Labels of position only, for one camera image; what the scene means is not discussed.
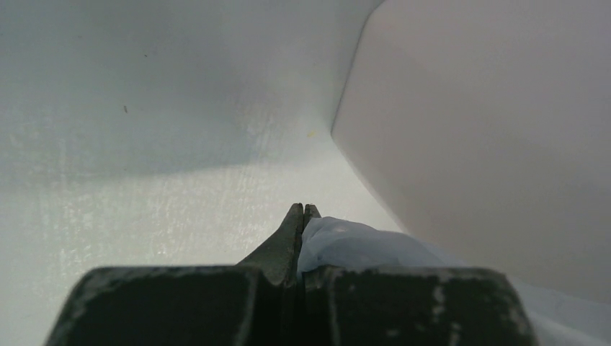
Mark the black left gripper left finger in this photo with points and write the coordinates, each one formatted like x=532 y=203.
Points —
x=248 y=303

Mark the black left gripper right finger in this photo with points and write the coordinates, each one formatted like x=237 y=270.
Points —
x=412 y=306

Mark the blue plastic trash bag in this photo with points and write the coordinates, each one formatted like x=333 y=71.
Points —
x=558 y=318

